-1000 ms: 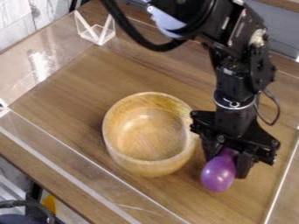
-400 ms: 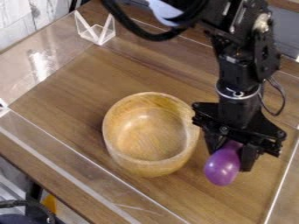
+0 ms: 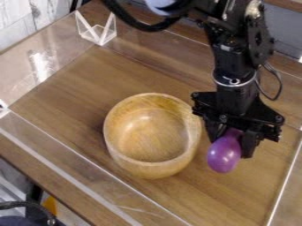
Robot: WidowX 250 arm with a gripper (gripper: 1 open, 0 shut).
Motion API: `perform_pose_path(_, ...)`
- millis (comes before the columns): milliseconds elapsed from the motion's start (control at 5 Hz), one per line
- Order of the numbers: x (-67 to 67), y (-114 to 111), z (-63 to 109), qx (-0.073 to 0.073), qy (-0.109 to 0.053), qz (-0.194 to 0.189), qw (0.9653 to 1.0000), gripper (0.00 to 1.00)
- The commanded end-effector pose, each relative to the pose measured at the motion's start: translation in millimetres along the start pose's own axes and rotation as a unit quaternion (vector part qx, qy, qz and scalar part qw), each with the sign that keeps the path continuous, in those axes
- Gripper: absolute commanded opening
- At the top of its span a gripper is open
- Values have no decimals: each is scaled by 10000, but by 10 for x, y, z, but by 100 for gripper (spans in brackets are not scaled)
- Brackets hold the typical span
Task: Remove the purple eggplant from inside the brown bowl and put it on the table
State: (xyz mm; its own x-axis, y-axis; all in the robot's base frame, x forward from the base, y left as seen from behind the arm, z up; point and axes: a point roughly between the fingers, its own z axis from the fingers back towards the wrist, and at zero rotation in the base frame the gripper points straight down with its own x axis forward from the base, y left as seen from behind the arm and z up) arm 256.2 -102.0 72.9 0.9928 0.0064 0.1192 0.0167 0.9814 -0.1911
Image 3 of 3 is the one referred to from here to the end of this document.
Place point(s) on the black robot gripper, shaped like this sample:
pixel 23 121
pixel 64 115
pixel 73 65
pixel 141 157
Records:
pixel 236 107

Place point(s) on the purple toy eggplant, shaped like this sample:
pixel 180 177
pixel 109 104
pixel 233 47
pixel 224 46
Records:
pixel 225 152

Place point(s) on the brown wooden bowl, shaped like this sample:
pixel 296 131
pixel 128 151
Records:
pixel 153 135

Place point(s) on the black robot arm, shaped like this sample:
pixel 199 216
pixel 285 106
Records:
pixel 243 46

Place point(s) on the clear acrylic corner bracket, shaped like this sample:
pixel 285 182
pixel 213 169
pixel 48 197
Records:
pixel 97 34

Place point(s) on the clear acrylic tray wall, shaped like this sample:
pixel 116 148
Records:
pixel 61 83

